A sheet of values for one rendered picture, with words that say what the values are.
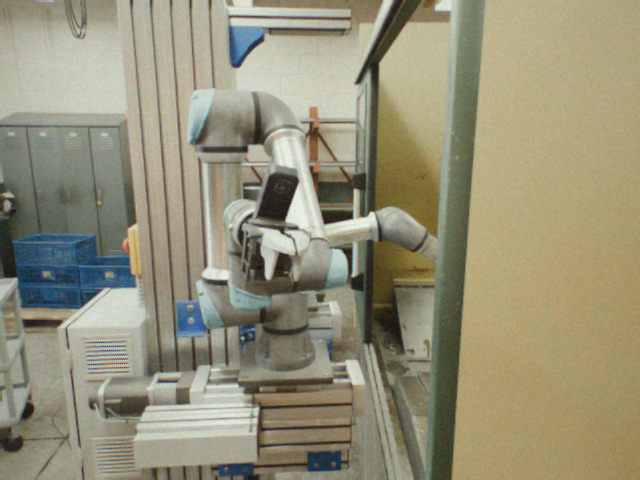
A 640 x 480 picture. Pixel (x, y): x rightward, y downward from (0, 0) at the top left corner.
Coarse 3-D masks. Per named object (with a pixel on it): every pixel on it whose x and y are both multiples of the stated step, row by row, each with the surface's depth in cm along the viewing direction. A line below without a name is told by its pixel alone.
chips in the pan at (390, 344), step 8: (384, 328) 278; (392, 328) 277; (384, 336) 264; (392, 336) 265; (384, 344) 254; (392, 344) 253; (400, 344) 254; (400, 352) 247; (408, 352) 246; (392, 368) 226; (400, 368) 226; (392, 392) 205
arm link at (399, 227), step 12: (396, 216) 170; (408, 216) 170; (384, 228) 173; (396, 228) 168; (408, 228) 167; (420, 228) 167; (396, 240) 170; (408, 240) 167; (420, 240) 166; (432, 240) 169; (420, 252) 170; (432, 252) 169
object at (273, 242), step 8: (264, 232) 60; (272, 232) 61; (264, 240) 59; (272, 240) 58; (280, 240) 58; (288, 240) 58; (264, 248) 63; (272, 248) 58; (280, 248) 57; (288, 248) 57; (264, 256) 62; (272, 256) 59; (272, 264) 59; (272, 272) 60
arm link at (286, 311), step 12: (276, 300) 113; (288, 300) 113; (300, 300) 115; (264, 312) 112; (276, 312) 113; (288, 312) 114; (300, 312) 116; (264, 324) 117; (276, 324) 115; (288, 324) 115; (300, 324) 116
